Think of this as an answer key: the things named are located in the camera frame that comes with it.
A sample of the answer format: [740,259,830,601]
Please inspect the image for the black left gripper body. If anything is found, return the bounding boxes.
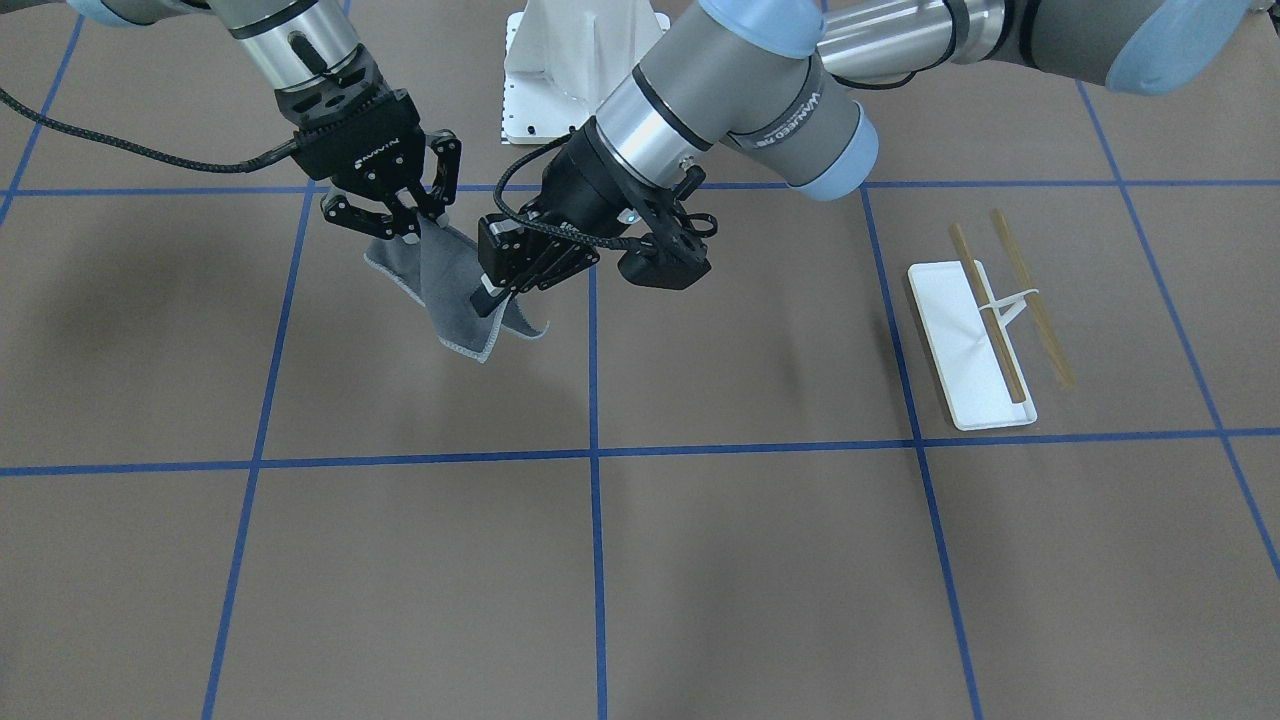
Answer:
[477,120,639,255]

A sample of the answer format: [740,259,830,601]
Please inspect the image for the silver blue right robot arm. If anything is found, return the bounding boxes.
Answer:
[74,1,461,243]

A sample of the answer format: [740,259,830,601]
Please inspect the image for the black camera cable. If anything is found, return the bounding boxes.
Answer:
[492,140,717,251]

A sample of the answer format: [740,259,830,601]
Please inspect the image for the braided black gripper cable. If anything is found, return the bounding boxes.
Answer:
[0,88,301,176]

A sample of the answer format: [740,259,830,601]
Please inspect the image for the grey microfibre towel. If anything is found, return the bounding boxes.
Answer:
[364,217,547,363]

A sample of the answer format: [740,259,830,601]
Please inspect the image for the white towel rack with rods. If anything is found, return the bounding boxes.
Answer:
[908,209,1076,432]

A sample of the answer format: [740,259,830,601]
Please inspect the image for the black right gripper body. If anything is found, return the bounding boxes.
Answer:
[276,61,426,197]

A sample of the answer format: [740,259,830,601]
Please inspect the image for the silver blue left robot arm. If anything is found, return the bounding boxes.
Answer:
[463,1,1251,316]

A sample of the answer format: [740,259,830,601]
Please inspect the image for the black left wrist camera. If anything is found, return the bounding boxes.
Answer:
[618,161,718,291]

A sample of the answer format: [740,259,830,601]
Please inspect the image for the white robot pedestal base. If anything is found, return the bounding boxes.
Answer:
[500,1,671,145]

